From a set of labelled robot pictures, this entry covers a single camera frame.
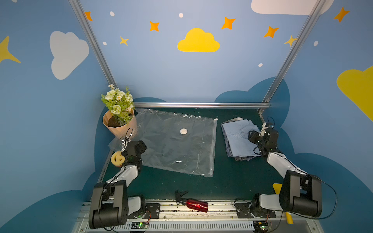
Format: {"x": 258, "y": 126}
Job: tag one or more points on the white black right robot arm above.
{"x": 301, "y": 193}

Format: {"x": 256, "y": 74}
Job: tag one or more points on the aluminium frame post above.
{"x": 84, "y": 22}
{"x": 296, "y": 47}

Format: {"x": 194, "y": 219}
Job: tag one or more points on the left aluminium frame post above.
{"x": 84, "y": 22}

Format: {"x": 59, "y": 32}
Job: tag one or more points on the green circuit board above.
{"x": 139, "y": 226}
{"x": 261, "y": 227}

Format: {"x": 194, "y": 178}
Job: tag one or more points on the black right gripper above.
{"x": 253, "y": 137}

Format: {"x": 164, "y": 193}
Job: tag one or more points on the left green circuit board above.
{"x": 139, "y": 226}

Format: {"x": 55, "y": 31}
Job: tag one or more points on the beige faceted flower pot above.
{"x": 130, "y": 130}

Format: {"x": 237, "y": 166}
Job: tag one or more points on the yellow smiley sponge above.
{"x": 117, "y": 159}

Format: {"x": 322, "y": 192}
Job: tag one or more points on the light blue shirt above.
{"x": 240, "y": 138}

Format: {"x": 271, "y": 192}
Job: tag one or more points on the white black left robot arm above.
{"x": 110, "y": 204}

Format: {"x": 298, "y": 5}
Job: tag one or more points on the right green circuit board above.
{"x": 261, "y": 227}

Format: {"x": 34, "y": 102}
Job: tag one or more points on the red spray bottle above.
{"x": 192, "y": 204}

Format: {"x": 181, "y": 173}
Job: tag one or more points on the clear plastic vacuum bag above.
{"x": 177, "y": 142}

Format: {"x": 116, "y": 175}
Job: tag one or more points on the white green artificial flowers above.
{"x": 120, "y": 104}

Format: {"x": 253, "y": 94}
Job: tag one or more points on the aluminium front rail platform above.
{"x": 221, "y": 217}

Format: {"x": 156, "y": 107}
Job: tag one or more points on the right aluminium frame post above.
{"x": 296, "y": 47}

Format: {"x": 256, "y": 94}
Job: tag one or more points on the yellow plastic shovel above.
{"x": 277, "y": 188}

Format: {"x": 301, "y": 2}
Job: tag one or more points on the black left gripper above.
{"x": 128, "y": 156}

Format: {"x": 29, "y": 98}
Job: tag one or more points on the aluminium back rail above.
{"x": 203, "y": 105}

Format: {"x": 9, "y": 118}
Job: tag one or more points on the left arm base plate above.
{"x": 151, "y": 210}

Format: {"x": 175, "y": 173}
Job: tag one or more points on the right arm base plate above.
{"x": 245, "y": 210}

